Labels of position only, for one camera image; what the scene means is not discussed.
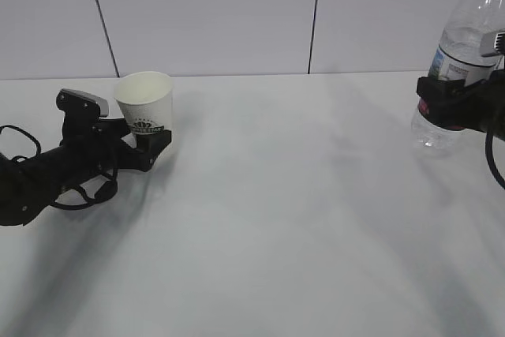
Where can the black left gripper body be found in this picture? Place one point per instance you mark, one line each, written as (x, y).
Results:
(83, 158)

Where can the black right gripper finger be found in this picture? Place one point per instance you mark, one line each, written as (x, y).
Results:
(452, 105)

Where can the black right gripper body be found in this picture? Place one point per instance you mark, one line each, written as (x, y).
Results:
(493, 104)

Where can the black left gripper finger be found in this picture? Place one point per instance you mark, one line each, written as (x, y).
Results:
(148, 148)
(110, 130)

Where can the clear water bottle red label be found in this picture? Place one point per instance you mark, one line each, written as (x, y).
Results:
(458, 57)

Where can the white paper cup green logo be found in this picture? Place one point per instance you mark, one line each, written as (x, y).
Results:
(146, 102)

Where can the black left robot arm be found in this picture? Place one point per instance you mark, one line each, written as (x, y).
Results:
(25, 188)

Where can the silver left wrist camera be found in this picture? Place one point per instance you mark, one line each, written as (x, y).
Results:
(82, 111)

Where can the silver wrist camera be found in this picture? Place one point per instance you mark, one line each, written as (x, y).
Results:
(492, 44)
(82, 111)

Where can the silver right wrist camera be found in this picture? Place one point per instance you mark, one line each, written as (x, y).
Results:
(492, 44)

